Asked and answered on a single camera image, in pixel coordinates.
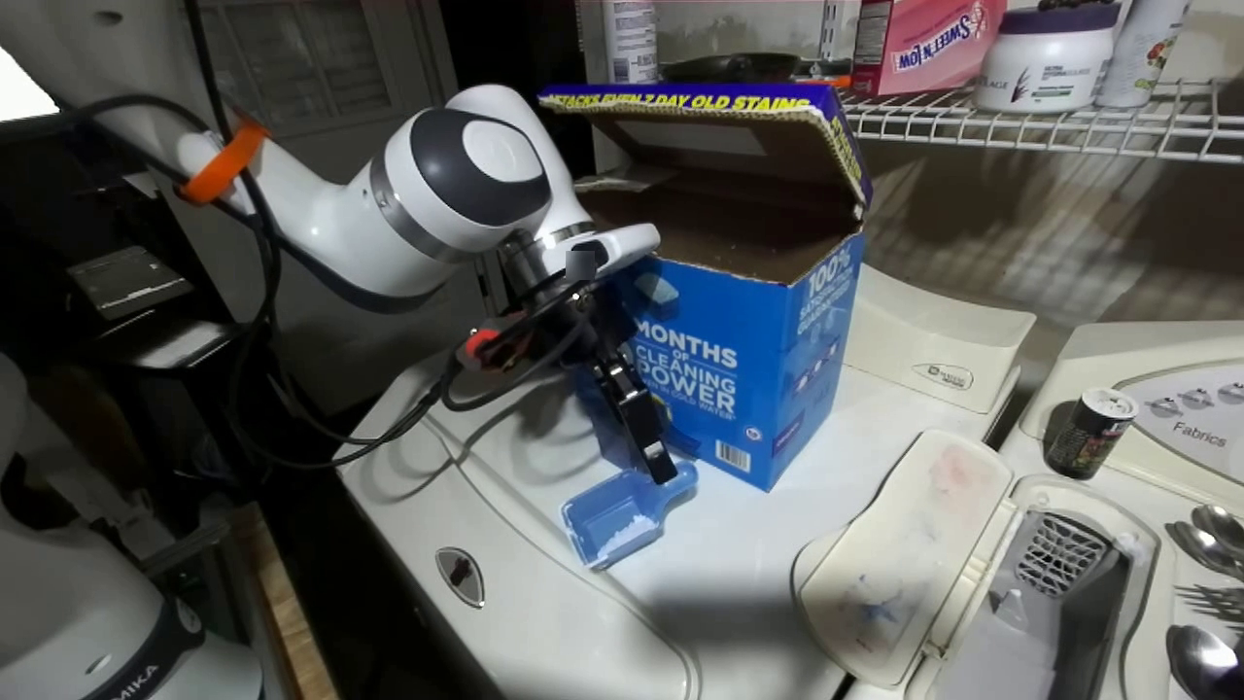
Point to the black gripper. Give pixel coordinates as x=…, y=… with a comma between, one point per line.
x=610, y=339

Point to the light blue plastic scoop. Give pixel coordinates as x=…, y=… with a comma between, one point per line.
x=624, y=525

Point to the blue cardboard detergent box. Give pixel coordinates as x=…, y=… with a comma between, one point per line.
x=765, y=351

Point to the white washing machine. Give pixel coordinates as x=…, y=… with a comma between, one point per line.
x=545, y=622

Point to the grey lint screen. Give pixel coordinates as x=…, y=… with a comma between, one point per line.
x=1062, y=548

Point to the dark glass jar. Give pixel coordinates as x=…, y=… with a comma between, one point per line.
x=1088, y=432

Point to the cream dryer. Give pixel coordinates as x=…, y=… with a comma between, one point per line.
x=1090, y=355

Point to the pink cardboard box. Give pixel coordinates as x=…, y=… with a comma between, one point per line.
x=940, y=45

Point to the black stand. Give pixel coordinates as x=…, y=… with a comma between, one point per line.
x=168, y=403

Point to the white tub purple lid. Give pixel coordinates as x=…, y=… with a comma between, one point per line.
x=1044, y=63

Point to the metal spoon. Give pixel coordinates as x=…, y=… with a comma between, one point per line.
x=1201, y=544
x=1201, y=658
x=1221, y=524

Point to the flat black device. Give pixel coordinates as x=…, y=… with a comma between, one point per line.
x=130, y=281

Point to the metal fork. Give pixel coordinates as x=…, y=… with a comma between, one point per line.
x=1211, y=603

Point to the tall white bottle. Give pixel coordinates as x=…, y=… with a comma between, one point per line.
x=1141, y=50

